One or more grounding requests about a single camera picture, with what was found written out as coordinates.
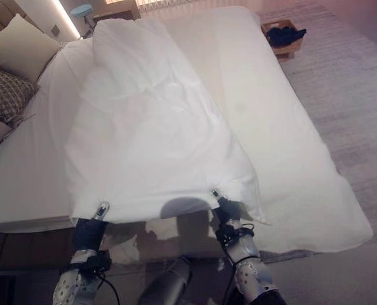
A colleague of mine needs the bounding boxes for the wooden tray box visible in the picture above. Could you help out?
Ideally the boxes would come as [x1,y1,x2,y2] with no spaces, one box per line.
[260,19,305,60]

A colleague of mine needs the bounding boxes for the blue round stool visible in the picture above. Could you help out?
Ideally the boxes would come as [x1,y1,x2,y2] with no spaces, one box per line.
[71,5,95,32]

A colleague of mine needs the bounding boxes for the beige plain pillow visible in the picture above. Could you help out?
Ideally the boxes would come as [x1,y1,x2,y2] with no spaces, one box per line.
[0,13,64,84]

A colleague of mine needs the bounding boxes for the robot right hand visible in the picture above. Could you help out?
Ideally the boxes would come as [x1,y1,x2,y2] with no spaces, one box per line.
[209,188,242,229]

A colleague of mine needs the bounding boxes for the grey striped rug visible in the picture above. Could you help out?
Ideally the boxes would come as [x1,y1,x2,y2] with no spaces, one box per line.
[254,3,377,264]

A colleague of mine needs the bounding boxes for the white curtain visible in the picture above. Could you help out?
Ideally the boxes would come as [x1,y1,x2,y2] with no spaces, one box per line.
[134,0,195,10]

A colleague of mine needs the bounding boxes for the robot silver leg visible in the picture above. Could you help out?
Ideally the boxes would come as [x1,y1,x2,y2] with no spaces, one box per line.
[132,255,194,305]

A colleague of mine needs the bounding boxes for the white duvet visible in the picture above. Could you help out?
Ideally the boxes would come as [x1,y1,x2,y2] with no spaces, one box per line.
[62,5,375,255]

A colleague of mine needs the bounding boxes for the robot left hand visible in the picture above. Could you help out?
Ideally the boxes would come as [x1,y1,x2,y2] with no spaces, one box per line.
[72,200,110,254]

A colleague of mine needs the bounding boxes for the brown patterned cushion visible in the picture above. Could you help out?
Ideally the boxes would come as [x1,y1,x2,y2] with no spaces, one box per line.
[0,65,40,124]

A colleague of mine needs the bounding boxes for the bed with white sheet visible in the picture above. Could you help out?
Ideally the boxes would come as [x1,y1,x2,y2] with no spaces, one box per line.
[0,39,100,234]

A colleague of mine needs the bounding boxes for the wooden bedside table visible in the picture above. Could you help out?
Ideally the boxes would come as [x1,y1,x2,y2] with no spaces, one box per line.
[92,10,135,22]

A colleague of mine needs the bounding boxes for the black clothes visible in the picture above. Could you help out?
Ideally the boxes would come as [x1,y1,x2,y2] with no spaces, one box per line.
[266,27,307,47]

